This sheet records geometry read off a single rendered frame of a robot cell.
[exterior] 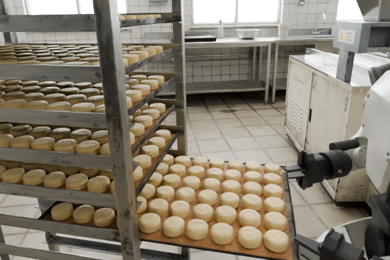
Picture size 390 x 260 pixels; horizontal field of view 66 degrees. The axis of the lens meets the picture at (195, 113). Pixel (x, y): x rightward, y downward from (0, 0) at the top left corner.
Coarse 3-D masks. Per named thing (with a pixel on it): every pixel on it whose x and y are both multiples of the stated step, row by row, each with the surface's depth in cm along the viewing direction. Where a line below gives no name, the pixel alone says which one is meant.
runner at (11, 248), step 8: (0, 248) 75; (8, 248) 75; (16, 248) 74; (24, 248) 74; (32, 248) 73; (24, 256) 74; (32, 256) 74; (40, 256) 73; (48, 256) 73; (56, 256) 72; (64, 256) 71; (72, 256) 71; (80, 256) 71
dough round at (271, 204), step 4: (268, 200) 76; (272, 200) 76; (276, 200) 76; (280, 200) 76; (264, 204) 76; (268, 204) 74; (272, 204) 74; (276, 204) 74; (280, 204) 74; (284, 204) 75; (268, 208) 74; (272, 208) 73; (276, 208) 73; (280, 208) 73; (280, 212) 74
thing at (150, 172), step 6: (174, 132) 101; (174, 138) 94; (168, 144) 93; (168, 150) 89; (162, 156) 83; (156, 162) 79; (150, 168) 78; (156, 168) 79; (150, 174) 74; (144, 180) 70; (138, 186) 70; (144, 186) 70; (138, 192) 67
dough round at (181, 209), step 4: (172, 204) 75; (176, 204) 75; (180, 204) 75; (184, 204) 75; (188, 204) 75; (172, 208) 73; (176, 208) 73; (180, 208) 73; (184, 208) 73; (188, 208) 74; (172, 212) 73; (176, 212) 72; (180, 212) 72; (184, 212) 72; (188, 212) 73; (180, 216) 72; (184, 216) 73
